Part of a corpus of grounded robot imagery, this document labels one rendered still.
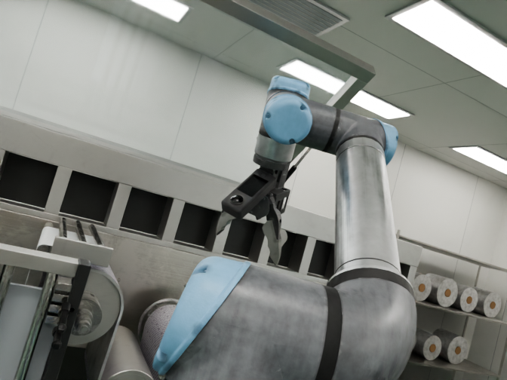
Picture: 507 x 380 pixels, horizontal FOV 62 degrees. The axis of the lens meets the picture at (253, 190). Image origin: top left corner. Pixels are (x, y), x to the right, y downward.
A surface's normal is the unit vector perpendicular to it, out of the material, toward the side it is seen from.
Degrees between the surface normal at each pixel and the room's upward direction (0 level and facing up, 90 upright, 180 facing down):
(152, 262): 90
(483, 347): 90
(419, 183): 90
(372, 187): 46
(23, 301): 90
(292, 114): 112
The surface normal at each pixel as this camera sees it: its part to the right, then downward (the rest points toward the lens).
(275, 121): -0.04, 0.31
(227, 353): -0.04, -0.22
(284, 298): 0.25, -0.74
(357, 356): 0.26, -0.23
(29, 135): 0.41, 0.05
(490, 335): -0.87, -0.28
